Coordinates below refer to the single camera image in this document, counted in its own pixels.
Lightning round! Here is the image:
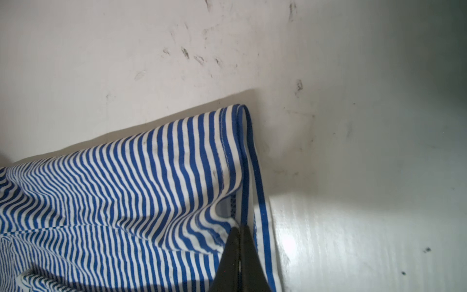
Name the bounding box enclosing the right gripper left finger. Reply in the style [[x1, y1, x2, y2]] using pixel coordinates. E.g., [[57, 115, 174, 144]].
[[209, 228, 240, 292]]

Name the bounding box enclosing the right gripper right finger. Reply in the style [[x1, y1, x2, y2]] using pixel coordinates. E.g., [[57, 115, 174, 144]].
[[240, 226, 272, 292]]

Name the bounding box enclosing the blue striped tank top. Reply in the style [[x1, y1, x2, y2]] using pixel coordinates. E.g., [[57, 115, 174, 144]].
[[1, 105, 282, 292]]

